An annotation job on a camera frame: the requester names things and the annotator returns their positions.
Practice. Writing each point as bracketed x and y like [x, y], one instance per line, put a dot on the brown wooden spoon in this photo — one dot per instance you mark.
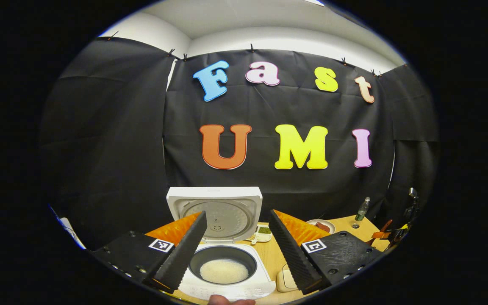
[387, 224]

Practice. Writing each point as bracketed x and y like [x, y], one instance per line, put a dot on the white rice cooker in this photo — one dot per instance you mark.
[227, 203]

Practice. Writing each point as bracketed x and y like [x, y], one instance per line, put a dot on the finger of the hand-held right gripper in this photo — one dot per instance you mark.
[380, 235]

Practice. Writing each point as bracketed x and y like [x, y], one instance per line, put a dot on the white rice mound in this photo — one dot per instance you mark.
[224, 272]

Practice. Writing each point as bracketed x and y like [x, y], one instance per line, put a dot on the white lit panel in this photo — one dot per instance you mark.
[71, 232]

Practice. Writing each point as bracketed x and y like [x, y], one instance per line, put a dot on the clear green label water bottle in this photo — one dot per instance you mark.
[362, 211]

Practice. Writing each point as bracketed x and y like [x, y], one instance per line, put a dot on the white round plate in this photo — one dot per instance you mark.
[331, 226]

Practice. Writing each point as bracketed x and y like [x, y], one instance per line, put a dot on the white divided seasoning dish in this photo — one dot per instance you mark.
[263, 232]

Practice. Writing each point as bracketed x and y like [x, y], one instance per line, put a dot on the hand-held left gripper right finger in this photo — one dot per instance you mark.
[292, 258]

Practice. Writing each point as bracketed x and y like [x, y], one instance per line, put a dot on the clear rice container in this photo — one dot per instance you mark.
[285, 279]

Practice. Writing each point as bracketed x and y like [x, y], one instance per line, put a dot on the brown meat piece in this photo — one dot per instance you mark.
[323, 227]

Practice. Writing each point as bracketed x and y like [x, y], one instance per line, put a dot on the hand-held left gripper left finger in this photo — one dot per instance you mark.
[180, 258]

